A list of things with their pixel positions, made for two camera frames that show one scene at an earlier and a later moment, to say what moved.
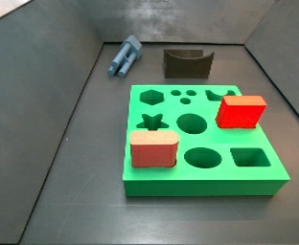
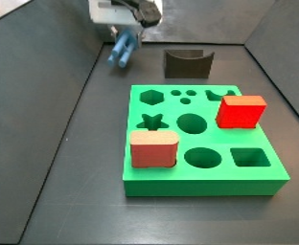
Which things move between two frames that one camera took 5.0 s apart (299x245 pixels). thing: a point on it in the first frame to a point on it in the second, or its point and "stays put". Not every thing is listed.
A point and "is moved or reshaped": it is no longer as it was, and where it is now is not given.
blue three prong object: (128, 55) is moved or reshaped
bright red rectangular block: (240, 111) stays put
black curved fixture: (187, 64) stays put
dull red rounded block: (153, 148) stays put
